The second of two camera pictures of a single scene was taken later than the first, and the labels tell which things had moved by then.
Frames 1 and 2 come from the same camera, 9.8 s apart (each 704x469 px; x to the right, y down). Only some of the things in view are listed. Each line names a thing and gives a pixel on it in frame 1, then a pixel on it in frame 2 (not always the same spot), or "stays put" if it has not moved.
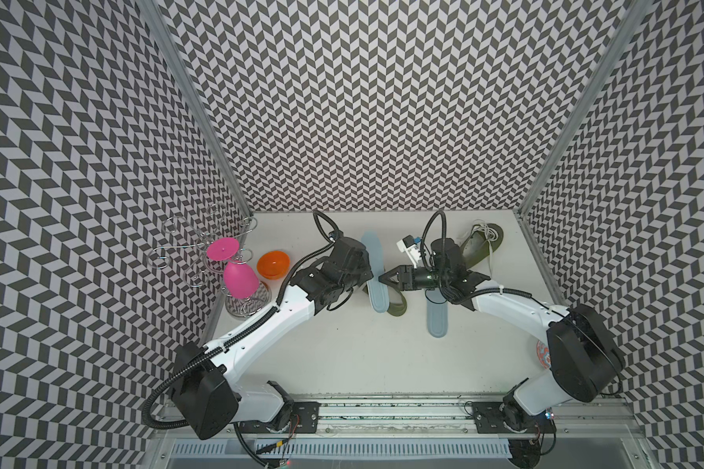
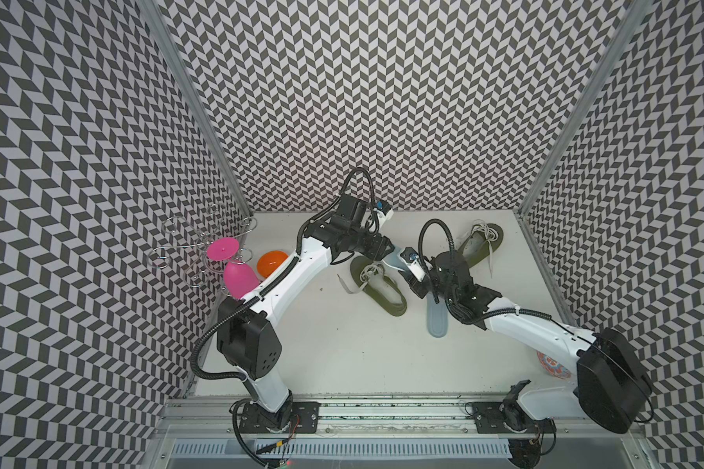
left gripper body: (361, 274) → (362, 241)
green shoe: (482, 240) stays put
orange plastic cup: (273, 265) stays put
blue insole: (377, 293) → (394, 260)
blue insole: (437, 312) stays put
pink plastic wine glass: (239, 277) stays put
